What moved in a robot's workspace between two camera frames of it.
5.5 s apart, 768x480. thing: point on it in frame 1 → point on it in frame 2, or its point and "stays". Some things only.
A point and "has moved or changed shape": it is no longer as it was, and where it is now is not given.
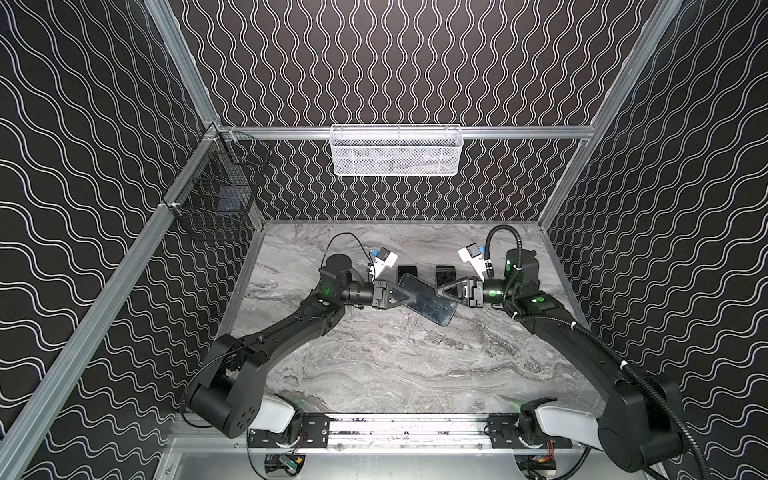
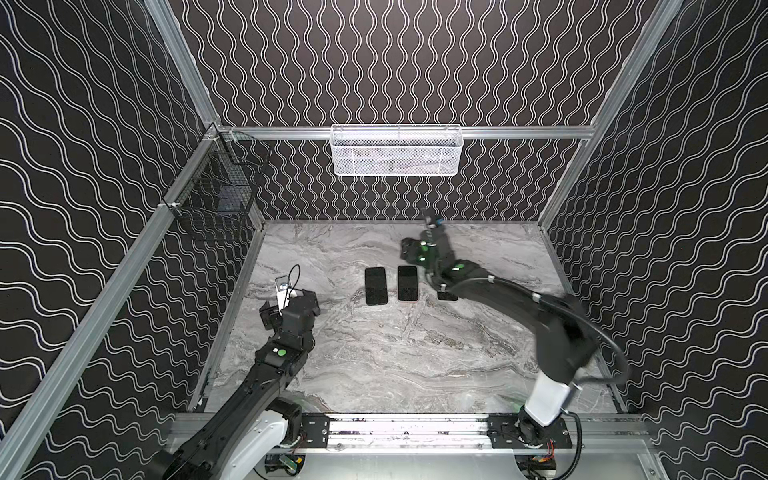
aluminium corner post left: (206, 106) stays
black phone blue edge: (428, 302) has moved or changed shape
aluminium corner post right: (658, 23) stays
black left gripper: (377, 294) → (279, 315)
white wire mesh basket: (396, 150) stays
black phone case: (427, 302) has moved or changed shape
